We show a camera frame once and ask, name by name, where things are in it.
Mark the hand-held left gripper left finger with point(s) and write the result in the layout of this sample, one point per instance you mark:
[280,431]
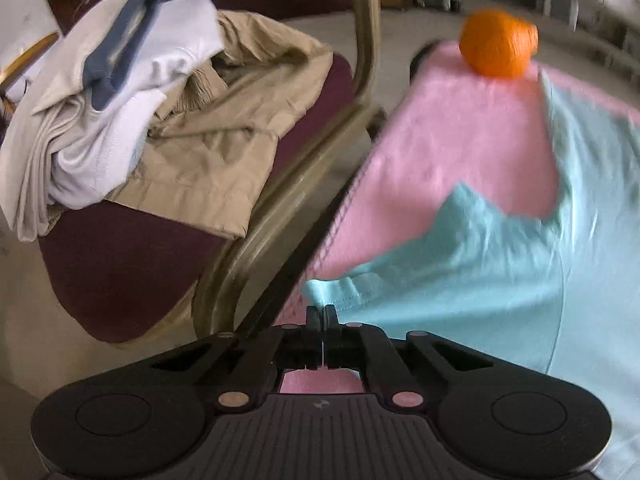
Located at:
[314,317]

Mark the large bumpy orange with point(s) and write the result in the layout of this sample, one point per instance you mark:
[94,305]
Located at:
[495,42]

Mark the teal t-shirt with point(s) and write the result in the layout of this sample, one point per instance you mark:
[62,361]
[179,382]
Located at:
[550,285]

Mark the white garment with blue trim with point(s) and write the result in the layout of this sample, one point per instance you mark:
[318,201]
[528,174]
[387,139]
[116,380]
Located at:
[100,125]

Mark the beige garment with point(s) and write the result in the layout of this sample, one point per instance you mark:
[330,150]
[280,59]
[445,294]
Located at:
[225,150]

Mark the maroon chair with gold frame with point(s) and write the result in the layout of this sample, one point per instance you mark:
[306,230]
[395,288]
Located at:
[125,270]

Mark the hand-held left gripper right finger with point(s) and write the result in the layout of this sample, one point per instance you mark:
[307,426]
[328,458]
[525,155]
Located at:
[331,317]

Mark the pink printed blanket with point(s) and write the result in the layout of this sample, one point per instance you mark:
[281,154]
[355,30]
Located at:
[475,150]

